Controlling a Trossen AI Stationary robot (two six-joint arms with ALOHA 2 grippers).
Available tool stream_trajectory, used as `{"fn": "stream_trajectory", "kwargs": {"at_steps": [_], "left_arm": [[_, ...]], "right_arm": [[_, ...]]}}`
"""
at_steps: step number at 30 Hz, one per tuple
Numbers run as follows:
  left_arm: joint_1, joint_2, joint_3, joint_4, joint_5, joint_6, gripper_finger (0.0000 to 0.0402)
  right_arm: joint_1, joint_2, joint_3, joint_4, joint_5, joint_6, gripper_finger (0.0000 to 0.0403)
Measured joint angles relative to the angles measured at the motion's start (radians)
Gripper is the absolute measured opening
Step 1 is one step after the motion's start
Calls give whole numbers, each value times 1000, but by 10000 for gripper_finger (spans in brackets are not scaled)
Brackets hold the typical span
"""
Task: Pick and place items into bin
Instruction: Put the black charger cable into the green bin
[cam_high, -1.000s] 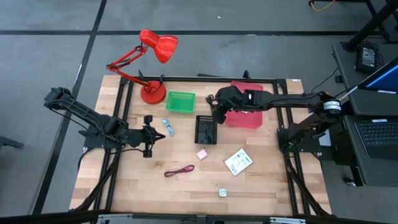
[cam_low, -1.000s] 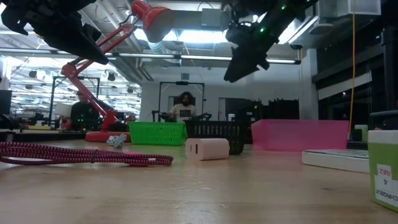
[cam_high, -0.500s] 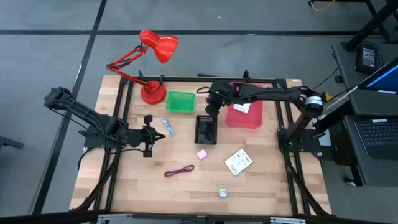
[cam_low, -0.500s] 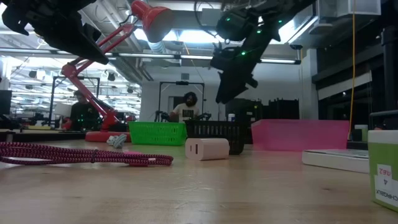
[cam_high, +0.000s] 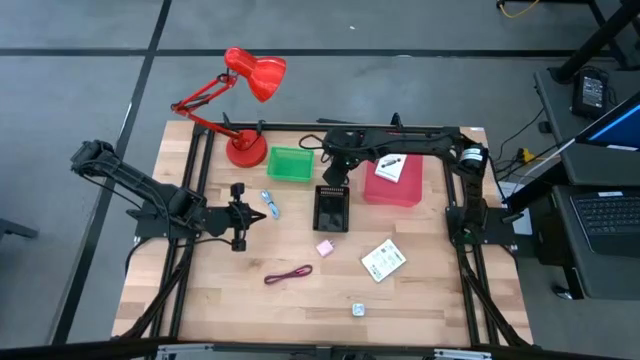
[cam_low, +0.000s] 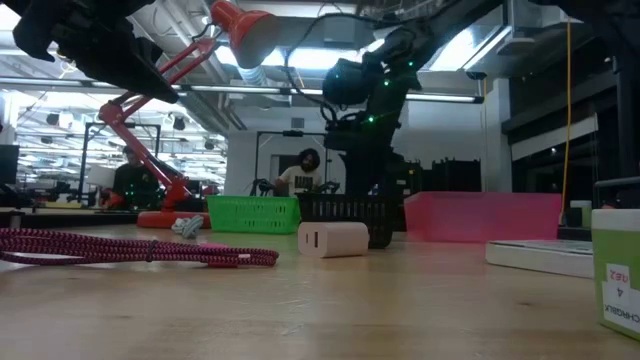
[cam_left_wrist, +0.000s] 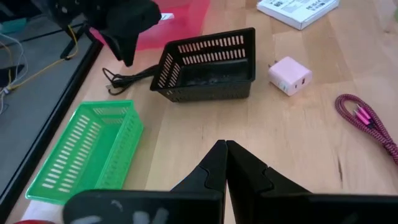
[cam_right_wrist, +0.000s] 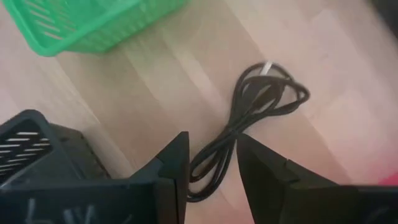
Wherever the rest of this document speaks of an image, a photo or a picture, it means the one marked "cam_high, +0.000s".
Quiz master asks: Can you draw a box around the black aluminium table frame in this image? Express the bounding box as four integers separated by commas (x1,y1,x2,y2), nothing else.
112,112,534,351

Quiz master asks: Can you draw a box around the black crossbar with brackets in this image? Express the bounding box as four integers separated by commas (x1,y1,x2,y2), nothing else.
0,337,640,360

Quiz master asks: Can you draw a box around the white sheet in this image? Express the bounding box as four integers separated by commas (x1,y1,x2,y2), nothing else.
497,180,534,236

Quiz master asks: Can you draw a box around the black stand leg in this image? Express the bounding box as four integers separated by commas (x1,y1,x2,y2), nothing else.
549,0,640,84

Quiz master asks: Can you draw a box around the black laptop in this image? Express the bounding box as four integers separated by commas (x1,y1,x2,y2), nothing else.
569,189,640,259

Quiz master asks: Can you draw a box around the light blue cable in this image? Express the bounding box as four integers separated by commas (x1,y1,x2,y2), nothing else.
259,188,281,220

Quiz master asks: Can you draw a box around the computer monitor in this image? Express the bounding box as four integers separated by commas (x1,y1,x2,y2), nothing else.
574,92,640,152

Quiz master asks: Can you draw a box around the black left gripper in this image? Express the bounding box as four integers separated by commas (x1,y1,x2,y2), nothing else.
202,182,267,252

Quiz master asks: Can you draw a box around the dark stand foot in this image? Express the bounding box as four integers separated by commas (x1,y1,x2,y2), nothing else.
0,217,39,241

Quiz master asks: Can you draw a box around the yellow cable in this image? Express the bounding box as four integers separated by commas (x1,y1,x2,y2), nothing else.
497,0,542,20

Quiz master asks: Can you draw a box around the pink translucent bin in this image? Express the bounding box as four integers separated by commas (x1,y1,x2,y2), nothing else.
363,153,425,208

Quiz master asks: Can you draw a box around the magenta braided cable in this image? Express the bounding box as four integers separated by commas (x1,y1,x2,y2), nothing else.
263,264,314,286

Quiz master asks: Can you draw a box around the black power adapter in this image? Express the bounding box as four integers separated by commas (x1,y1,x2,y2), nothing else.
572,68,612,121

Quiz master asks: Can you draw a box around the green plastic basket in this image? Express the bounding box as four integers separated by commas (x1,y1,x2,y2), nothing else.
266,145,316,184

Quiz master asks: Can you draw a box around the white box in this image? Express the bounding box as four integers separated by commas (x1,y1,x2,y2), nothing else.
360,238,407,284

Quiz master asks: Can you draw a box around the white card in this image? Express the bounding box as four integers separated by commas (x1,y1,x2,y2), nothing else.
373,153,409,184

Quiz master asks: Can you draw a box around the red desk lamp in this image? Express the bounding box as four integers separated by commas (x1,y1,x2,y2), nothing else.
170,46,288,169

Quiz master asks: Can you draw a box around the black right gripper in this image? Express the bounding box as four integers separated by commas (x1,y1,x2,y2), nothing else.
322,127,374,187

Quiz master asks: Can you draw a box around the black plastic basket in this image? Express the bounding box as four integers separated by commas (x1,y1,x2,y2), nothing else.
312,184,351,234

